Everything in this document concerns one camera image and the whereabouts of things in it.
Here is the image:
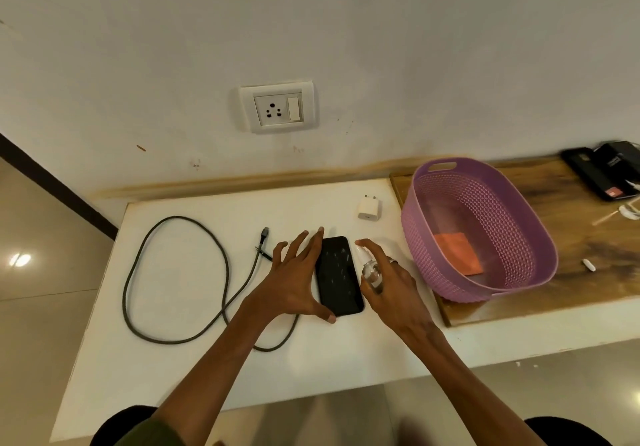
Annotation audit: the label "person's left forearm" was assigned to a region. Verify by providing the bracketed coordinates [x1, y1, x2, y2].
[149, 304, 282, 446]

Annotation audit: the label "white charger adapter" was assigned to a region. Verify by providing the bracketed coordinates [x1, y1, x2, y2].
[357, 193, 381, 221]

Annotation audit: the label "white wall socket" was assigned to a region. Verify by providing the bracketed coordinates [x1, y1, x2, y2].
[238, 79, 319, 135]

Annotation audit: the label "dark door frame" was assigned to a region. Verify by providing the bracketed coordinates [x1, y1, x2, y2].
[0, 133, 119, 241]

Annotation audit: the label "green shirt sleeve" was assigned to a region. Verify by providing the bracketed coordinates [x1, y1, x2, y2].
[115, 418, 186, 446]

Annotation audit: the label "brown wooden board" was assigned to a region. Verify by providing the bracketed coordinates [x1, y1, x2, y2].
[389, 155, 640, 328]

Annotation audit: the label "white cable bundle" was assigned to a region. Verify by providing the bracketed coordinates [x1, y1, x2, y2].
[618, 194, 640, 221]

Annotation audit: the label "person's right forearm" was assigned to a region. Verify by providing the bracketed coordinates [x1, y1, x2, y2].
[399, 321, 546, 446]

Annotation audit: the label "black trousers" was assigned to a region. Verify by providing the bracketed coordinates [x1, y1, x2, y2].
[89, 404, 613, 446]

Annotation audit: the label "purple plastic basket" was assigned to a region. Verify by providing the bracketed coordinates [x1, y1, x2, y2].
[401, 157, 559, 304]

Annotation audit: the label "person's left hand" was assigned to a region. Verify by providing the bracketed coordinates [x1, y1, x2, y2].
[243, 227, 337, 325]

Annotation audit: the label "clear spray bottle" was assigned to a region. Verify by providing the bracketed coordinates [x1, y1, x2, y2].
[359, 255, 386, 295]

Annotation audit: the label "black smartphone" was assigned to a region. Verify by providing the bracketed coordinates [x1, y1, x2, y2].
[313, 235, 366, 318]

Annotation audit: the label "grey charging cable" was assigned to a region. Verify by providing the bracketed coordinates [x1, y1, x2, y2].
[121, 215, 301, 353]

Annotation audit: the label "orange cleaning cloth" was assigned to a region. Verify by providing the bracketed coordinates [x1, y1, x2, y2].
[433, 232, 483, 277]

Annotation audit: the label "person's right hand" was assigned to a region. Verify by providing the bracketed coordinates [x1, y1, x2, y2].
[355, 238, 435, 347]

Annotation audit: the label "black power adapter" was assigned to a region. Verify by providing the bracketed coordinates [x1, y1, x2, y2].
[593, 141, 640, 187]

